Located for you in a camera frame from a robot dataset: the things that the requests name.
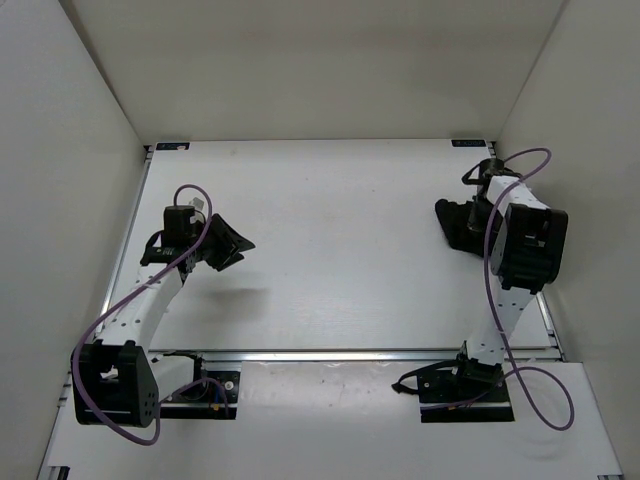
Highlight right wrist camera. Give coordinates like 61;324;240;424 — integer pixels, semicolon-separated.
461;158;508;187

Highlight left blue corner sticker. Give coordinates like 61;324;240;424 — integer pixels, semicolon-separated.
155;142;190;151

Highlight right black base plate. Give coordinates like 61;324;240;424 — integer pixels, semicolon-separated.
391;360;515;424

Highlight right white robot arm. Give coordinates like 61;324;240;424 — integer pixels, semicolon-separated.
439;159;568;401

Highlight aluminium front rail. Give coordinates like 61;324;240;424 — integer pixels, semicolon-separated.
149;349;566;364

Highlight right blue corner sticker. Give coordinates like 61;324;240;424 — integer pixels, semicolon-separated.
451;139;486;148

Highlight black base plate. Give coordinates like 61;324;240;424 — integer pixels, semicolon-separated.
160;355;241;421
391;360;515;424

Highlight blue corner sticker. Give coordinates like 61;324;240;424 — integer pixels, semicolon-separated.
155;142;190;151
451;139;486;148

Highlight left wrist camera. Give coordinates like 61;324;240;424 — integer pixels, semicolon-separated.
161;204;205;247

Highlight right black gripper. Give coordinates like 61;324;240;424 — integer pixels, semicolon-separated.
466;196;500;243

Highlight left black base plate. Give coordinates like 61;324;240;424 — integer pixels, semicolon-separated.
160;355;241;421

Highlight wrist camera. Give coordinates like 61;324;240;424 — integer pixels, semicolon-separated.
461;158;508;187
161;204;205;247

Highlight black skirt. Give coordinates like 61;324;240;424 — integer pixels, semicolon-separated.
435;199;485;258

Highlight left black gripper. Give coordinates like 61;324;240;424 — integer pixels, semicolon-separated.
190;210;256;270

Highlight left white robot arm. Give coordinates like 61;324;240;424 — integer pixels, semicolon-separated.
73;206;255;428

